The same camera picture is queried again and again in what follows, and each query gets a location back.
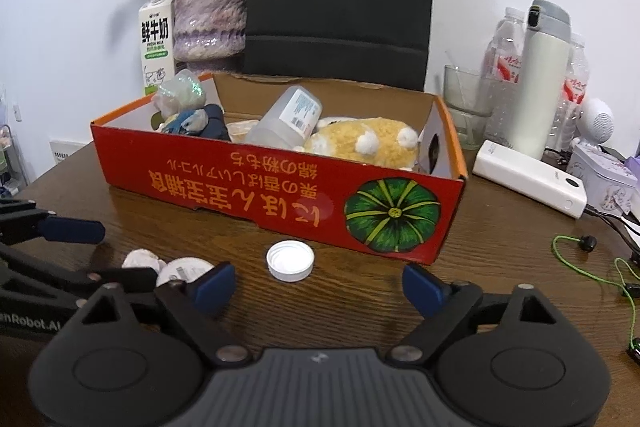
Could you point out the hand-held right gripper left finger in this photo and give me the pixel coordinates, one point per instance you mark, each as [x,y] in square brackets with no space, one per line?
[215,287]

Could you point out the white tissue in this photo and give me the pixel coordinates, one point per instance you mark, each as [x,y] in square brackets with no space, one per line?
[142,259]

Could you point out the white round speaker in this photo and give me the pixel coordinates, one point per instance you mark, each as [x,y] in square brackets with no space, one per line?
[595,122]

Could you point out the white wall socket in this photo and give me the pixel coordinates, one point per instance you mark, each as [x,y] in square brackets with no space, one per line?
[67,151]

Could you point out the translucent cotton swab container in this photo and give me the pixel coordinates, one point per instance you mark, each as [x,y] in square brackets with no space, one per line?
[285,117]

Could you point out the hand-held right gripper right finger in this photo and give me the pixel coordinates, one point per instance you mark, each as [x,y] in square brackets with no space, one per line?
[422,289]

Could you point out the navy zip pouch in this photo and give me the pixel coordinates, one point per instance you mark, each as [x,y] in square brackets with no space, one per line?
[217,124]

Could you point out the iridescent bundle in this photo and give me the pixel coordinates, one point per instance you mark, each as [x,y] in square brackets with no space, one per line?
[177,94]

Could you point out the white round disc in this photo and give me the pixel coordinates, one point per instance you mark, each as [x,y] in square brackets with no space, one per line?
[182,271]

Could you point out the clear stirring stick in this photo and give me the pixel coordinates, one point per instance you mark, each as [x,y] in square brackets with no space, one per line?
[457,79]

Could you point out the clear water bottle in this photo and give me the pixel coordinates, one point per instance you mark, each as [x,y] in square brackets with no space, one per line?
[572,92]
[505,57]

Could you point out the white bottle cap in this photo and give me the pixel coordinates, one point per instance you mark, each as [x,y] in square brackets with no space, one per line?
[290,262]

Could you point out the white thermos flask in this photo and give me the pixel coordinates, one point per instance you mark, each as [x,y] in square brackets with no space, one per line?
[537,82]

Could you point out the wooden desk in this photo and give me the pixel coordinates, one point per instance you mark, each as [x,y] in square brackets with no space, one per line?
[500,252]

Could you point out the green white milk carton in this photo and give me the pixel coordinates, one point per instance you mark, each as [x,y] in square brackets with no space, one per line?
[156,42]

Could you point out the clear glass cup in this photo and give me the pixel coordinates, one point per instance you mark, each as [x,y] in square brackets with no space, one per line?
[467,107]

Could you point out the white power bank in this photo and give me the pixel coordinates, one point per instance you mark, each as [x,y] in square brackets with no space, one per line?
[530,179]

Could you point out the white patterned tin box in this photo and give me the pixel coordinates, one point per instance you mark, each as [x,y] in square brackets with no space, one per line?
[602,177]

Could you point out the purple plastic bag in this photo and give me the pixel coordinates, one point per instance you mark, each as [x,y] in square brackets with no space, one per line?
[632,169]

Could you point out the purple textured vase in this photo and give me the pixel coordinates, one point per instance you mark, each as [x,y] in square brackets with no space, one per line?
[210,17]

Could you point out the purple fabric pouch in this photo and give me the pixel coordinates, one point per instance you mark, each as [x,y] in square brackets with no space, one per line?
[185,122]

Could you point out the green neckband earphones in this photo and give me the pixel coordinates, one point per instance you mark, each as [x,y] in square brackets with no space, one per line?
[587,243]

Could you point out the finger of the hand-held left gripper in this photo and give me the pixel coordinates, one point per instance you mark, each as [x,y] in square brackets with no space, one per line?
[75,278]
[70,230]

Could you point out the red cardboard box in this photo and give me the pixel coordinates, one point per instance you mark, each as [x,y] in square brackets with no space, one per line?
[200,177]

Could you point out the yellow plush toy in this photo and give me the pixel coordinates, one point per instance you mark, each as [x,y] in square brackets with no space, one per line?
[360,142]

